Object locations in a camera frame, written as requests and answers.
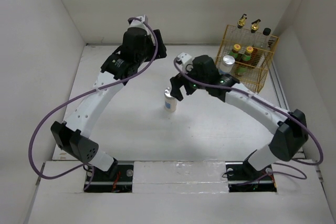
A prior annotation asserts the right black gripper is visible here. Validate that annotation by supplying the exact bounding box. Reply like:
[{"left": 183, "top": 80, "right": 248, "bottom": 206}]
[{"left": 170, "top": 62, "right": 209, "bottom": 100}]

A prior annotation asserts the silver lid jar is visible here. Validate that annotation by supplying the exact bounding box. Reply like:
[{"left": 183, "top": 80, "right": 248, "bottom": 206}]
[
  {"left": 218, "top": 55, "right": 235, "bottom": 74},
  {"left": 164, "top": 87, "right": 177, "bottom": 113}
]

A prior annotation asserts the chili sauce bottle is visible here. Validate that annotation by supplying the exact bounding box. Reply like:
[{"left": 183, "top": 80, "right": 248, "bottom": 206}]
[
  {"left": 228, "top": 44, "right": 241, "bottom": 60},
  {"left": 235, "top": 46, "right": 254, "bottom": 77}
]

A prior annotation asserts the square bottle dark residue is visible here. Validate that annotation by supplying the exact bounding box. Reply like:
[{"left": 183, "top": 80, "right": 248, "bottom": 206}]
[{"left": 247, "top": 19, "right": 261, "bottom": 47}]

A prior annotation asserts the clear gold spout bottle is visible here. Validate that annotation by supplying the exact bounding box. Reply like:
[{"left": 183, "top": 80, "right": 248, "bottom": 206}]
[{"left": 237, "top": 14, "right": 247, "bottom": 29}]

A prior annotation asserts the dark soy sauce bottle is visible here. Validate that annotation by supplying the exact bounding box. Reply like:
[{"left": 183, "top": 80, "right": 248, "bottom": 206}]
[{"left": 253, "top": 27, "right": 271, "bottom": 50}]

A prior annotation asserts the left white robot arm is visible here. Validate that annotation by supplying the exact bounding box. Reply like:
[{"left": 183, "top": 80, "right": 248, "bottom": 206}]
[{"left": 51, "top": 27, "right": 166, "bottom": 180}]

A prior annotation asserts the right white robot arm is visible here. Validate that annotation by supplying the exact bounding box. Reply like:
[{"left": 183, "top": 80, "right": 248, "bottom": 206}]
[{"left": 170, "top": 53, "right": 308, "bottom": 179}]

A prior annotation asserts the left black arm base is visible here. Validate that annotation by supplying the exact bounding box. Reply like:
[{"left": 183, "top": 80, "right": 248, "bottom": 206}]
[{"left": 83, "top": 161, "right": 134, "bottom": 193}]

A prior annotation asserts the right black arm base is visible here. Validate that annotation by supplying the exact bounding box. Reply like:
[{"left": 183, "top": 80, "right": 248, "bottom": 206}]
[{"left": 222, "top": 162, "right": 277, "bottom": 193}]

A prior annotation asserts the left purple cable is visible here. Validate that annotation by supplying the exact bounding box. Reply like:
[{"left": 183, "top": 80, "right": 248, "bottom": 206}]
[{"left": 28, "top": 17, "right": 158, "bottom": 189}]

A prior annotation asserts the purple cable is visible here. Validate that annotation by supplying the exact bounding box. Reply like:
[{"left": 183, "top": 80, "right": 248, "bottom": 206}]
[
  {"left": 28, "top": 17, "right": 158, "bottom": 189},
  {"left": 173, "top": 57, "right": 324, "bottom": 185}
]

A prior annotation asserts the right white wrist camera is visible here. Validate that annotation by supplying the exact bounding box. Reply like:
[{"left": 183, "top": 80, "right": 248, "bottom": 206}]
[{"left": 175, "top": 52, "right": 193, "bottom": 73}]

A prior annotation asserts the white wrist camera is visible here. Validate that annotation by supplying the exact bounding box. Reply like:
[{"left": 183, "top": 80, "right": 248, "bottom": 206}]
[
  {"left": 128, "top": 15, "right": 148, "bottom": 30},
  {"left": 175, "top": 52, "right": 193, "bottom": 73}
]

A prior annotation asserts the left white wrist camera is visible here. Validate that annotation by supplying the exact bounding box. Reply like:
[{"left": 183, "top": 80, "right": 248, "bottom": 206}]
[{"left": 128, "top": 15, "right": 148, "bottom": 30}]

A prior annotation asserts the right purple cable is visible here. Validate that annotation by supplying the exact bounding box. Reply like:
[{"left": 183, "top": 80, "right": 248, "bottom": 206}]
[{"left": 173, "top": 57, "right": 324, "bottom": 185}]

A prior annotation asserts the yellow wire rack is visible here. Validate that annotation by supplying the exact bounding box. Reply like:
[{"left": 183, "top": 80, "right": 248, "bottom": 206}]
[{"left": 215, "top": 25, "right": 279, "bottom": 93}]

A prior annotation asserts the metal mounting rail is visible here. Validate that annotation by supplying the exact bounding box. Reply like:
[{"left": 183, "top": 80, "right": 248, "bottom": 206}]
[{"left": 119, "top": 160, "right": 247, "bottom": 184}]

